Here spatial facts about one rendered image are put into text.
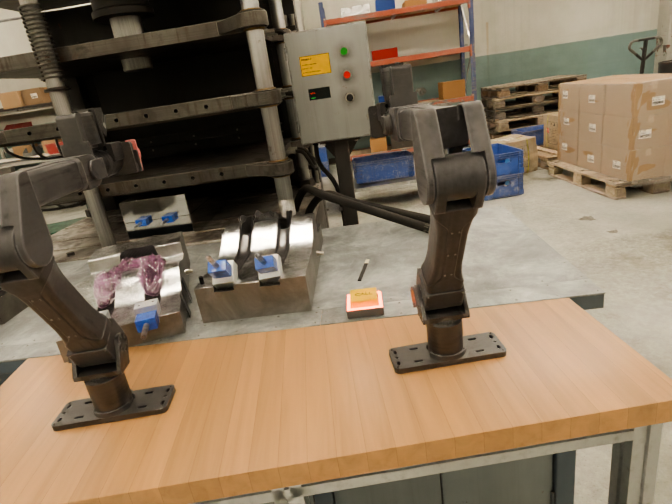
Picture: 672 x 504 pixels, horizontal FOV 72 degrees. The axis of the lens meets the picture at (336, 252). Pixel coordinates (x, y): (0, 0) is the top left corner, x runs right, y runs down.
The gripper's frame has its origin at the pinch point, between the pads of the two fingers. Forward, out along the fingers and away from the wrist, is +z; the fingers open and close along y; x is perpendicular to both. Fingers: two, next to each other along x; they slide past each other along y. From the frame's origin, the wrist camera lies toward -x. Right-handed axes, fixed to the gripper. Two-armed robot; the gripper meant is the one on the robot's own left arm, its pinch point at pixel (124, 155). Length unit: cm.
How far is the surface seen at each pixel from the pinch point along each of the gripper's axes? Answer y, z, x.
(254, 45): -29, 62, -24
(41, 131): 57, 78, -8
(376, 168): -106, 360, 76
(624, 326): -176, 78, 119
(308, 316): -35, -15, 40
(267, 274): -27.6, -10.8, 30.0
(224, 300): -16.6, -10.4, 34.8
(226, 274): -18.5, -10.8, 28.4
